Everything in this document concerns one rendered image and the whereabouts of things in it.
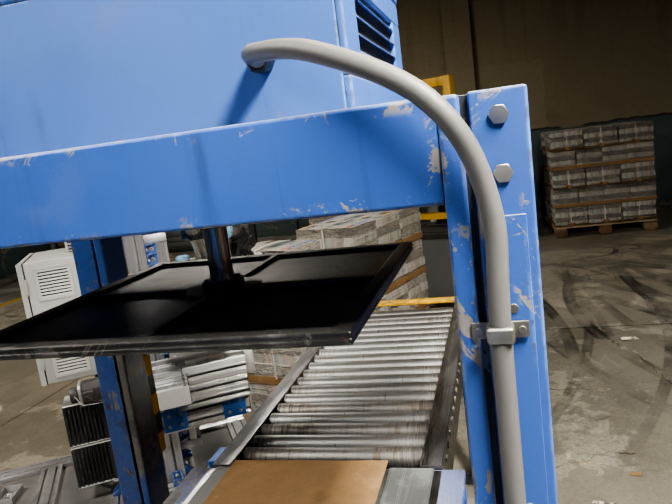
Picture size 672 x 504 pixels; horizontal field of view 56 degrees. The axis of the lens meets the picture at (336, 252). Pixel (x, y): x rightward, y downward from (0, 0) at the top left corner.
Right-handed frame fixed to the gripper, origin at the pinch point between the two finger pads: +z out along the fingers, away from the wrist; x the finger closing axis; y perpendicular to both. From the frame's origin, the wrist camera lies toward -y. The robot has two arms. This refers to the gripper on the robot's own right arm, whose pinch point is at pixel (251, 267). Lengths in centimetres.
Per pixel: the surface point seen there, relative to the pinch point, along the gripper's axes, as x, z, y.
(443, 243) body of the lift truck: -15, 118, 151
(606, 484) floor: -146, 101, -23
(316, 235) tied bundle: 5, 29, 57
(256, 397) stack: 15, 64, -29
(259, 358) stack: 9.2, 44.8, -18.7
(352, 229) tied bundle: -18, 27, 59
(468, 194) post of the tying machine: -174, -123, -122
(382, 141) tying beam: -168, -130, -122
